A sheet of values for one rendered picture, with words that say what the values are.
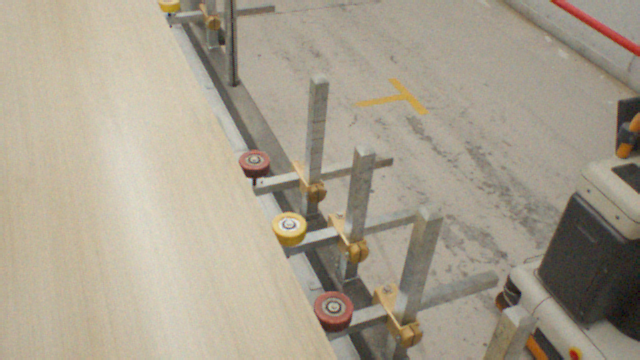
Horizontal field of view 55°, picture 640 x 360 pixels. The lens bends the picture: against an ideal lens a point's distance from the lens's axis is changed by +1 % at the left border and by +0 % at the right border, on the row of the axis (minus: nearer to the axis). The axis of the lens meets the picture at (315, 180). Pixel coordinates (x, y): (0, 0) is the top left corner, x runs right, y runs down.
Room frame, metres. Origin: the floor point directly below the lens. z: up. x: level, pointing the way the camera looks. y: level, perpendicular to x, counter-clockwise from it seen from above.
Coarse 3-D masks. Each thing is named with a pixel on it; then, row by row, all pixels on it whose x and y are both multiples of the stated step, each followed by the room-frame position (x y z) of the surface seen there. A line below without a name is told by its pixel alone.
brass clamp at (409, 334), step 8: (376, 288) 0.87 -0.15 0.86; (392, 288) 0.88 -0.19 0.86; (376, 296) 0.86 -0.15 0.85; (384, 296) 0.85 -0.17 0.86; (392, 296) 0.86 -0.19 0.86; (376, 304) 0.86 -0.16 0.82; (384, 304) 0.83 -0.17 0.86; (392, 304) 0.83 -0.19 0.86; (392, 312) 0.81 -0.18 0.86; (392, 320) 0.80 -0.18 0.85; (416, 320) 0.80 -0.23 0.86; (392, 328) 0.79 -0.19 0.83; (400, 328) 0.77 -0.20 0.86; (408, 328) 0.78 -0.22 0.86; (416, 328) 0.78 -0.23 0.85; (392, 336) 0.79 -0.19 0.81; (400, 336) 0.77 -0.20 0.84; (408, 336) 0.76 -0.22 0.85; (416, 336) 0.77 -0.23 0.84; (408, 344) 0.76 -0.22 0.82
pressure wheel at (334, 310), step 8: (320, 296) 0.80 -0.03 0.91; (328, 296) 0.80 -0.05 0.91; (336, 296) 0.80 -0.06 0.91; (344, 296) 0.80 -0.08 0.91; (320, 304) 0.78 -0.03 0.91; (328, 304) 0.78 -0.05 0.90; (336, 304) 0.78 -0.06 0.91; (344, 304) 0.78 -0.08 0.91; (320, 312) 0.76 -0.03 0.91; (328, 312) 0.76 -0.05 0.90; (336, 312) 0.76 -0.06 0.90; (344, 312) 0.76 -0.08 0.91; (352, 312) 0.77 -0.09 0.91; (320, 320) 0.74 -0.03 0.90; (328, 320) 0.74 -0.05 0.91; (336, 320) 0.74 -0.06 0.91; (344, 320) 0.74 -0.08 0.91; (328, 328) 0.74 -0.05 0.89; (336, 328) 0.74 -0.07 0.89; (344, 328) 0.74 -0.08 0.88
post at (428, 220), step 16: (432, 208) 0.81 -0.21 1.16; (416, 224) 0.80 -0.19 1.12; (432, 224) 0.79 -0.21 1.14; (416, 240) 0.79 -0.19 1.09; (432, 240) 0.79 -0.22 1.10; (416, 256) 0.78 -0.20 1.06; (432, 256) 0.79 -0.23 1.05; (416, 272) 0.78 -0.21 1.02; (400, 288) 0.81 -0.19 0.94; (416, 288) 0.79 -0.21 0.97; (400, 304) 0.80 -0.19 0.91; (416, 304) 0.79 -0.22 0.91; (400, 320) 0.79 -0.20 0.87; (400, 352) 0.79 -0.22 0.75
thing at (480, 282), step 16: (480, 272) 0.96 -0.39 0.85; (432, 288) 0.90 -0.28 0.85; (448, 288) 0.90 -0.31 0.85; (464, 288) 0.90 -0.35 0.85; (480, 288) 0.92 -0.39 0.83; (432, 304) 0.87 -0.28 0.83; (352, 320) 0.79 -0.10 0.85; (368, 320) 0.80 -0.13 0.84; (384, 320) 0.81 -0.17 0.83; (336, 336) 0.76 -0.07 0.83
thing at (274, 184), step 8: (384, 152) 1.41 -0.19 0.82; (376, 160) 1.37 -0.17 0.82; (384, 160) 1.38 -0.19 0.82; (392, 160) 1.39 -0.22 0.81; (328, 168) 1.32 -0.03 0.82; (336, 168) 1.32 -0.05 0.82; (344, 168) 1.33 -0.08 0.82; (376, 168) 1.37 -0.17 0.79; (280, 176) 1.27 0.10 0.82; (288, 176) 1.27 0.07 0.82; (296, 176) 1.27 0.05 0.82; (328, 176) 1.30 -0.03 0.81; (336, 176) 1.31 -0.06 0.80; (344, 176) 1.32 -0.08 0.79; (264, 184) 1.23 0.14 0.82; (272, 184) 1.23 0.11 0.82; (280, 184) 1.24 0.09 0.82; (288, 184) 1.25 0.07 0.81; (296, 184) 1.26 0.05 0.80; (256, 192) 1.21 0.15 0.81; (264, 192) 1.22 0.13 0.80; (272, 192) 1.23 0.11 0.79
